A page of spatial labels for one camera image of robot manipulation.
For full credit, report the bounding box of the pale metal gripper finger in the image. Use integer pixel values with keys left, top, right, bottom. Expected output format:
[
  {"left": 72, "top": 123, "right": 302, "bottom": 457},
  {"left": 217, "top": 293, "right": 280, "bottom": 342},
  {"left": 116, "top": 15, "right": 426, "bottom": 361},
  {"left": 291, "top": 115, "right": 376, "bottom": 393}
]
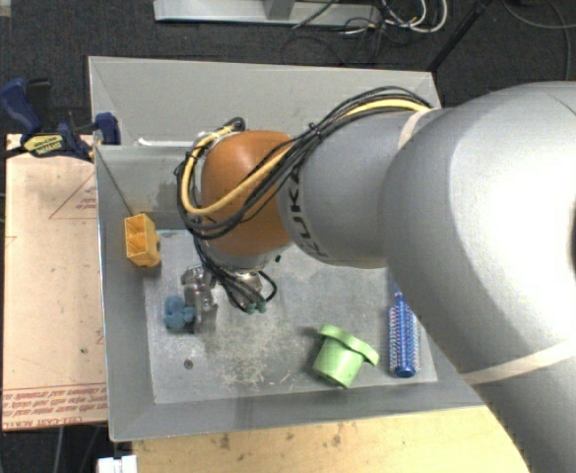
[
  {"left": 195, "top": 286, "right": 220, "bottom": 334},
  {"left": 180, "top": 264, "right": 207, "bottom": 320}
]

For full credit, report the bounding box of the blue lumpy toy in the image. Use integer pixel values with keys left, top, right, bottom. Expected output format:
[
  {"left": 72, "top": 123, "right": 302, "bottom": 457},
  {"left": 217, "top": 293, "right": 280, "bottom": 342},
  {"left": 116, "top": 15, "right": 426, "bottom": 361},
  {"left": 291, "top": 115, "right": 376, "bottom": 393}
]
[{"left": 162, "top": 295, "right": 198, "bottom": 334}]

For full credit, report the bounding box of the yellow open box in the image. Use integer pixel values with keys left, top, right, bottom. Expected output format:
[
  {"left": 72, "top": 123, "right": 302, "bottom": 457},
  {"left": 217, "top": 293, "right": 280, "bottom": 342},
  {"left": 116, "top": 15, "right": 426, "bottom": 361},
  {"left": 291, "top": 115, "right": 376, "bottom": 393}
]
[{"left": 123, "top": 213, "right": 162, "bottom": 269}]

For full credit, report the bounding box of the grey metal bin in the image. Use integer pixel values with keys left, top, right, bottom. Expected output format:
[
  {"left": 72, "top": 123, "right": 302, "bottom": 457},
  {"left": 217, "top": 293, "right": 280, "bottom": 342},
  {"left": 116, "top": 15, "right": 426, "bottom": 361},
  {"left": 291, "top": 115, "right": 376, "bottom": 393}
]
[{"left": 88, "top": 55, "right": 485, "bottom": 442}]

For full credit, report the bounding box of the green flanged plastic cup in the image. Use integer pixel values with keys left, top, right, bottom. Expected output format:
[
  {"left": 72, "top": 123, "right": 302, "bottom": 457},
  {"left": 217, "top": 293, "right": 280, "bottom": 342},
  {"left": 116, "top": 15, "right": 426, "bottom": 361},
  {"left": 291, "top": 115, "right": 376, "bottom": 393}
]
[{"left": 311, "top": 323, "right": 381, "bottom": 389}]

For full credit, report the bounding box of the brown cardboard board red print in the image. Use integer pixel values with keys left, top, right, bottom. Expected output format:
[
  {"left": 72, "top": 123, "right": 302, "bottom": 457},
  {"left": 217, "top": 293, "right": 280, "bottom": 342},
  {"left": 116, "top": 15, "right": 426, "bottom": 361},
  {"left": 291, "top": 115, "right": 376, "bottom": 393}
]
[{"left": 1, "top": 133, "right": 109, "bottom": 433}]

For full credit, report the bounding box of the blue round hairbrush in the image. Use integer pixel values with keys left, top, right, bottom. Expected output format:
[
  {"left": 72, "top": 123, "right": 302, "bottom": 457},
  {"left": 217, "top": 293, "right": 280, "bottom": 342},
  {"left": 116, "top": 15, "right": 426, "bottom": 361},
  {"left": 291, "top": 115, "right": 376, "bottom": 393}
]
[{"left": 388, "top": 288, "right": 422, "bottom": 379}]

